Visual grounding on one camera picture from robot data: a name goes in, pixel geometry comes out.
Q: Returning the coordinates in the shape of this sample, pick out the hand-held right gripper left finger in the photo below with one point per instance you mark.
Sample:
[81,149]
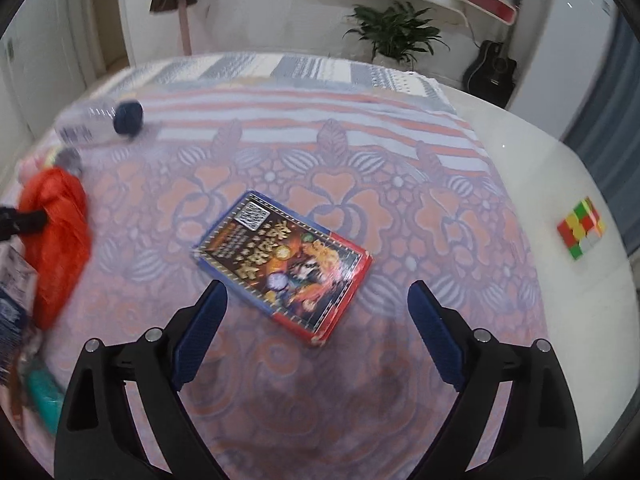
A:
[200,330]

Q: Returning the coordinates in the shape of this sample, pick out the colourful printed box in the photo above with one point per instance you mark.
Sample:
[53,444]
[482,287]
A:
[285,265]

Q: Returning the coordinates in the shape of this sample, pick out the multicolour twisty puzzle cube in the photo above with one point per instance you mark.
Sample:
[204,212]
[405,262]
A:
[581,227]

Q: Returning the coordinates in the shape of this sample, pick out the black acoustic guitar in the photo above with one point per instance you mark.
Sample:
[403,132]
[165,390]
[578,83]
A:
[492,70]

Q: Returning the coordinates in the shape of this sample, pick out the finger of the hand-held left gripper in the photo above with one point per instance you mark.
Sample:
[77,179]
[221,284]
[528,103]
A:
[22,222]

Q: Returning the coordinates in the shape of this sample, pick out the patterned pink blue blanket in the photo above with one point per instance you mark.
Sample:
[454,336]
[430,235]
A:
[310,160]

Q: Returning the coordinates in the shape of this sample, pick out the teal packet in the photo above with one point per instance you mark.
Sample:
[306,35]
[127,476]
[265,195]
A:
[45,395]

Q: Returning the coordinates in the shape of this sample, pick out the pink coat stand pole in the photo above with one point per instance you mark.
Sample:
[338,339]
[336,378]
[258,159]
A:
[185,30]

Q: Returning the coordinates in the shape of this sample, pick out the orange plastic bag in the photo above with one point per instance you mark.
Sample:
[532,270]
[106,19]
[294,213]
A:
[60,240]

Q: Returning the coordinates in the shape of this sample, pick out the clear plastic bottle blue cap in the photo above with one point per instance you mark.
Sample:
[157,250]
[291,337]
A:
[100,120]

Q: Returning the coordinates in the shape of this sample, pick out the green potted plant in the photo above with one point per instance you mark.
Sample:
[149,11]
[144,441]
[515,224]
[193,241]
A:
[395,30]

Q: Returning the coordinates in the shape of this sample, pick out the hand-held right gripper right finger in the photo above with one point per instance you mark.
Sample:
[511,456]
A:
[437,335]

